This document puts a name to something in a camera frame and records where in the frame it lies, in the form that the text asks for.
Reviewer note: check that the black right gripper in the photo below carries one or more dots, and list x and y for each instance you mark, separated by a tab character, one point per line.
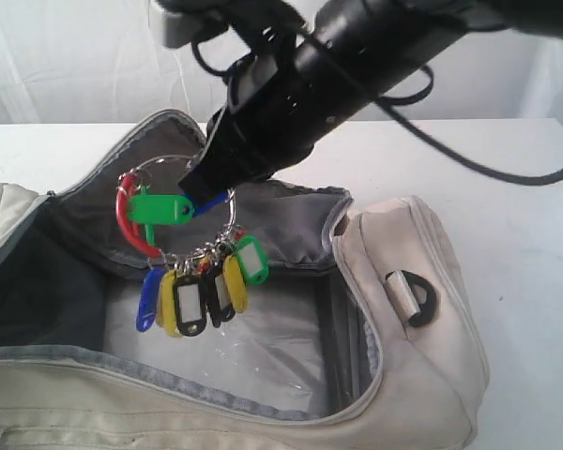
277	108

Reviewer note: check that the colourful key tag bunch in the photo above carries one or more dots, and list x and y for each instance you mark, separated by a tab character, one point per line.
183	294

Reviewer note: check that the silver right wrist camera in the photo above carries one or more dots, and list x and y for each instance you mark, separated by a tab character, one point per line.
175	24

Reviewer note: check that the white backdrop curtain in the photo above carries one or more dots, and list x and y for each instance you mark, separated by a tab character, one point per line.
97	62

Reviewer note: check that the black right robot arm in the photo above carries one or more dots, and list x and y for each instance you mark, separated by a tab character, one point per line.
374	45

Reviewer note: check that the cream duffel bag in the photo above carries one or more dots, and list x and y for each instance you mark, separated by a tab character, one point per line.
404	365

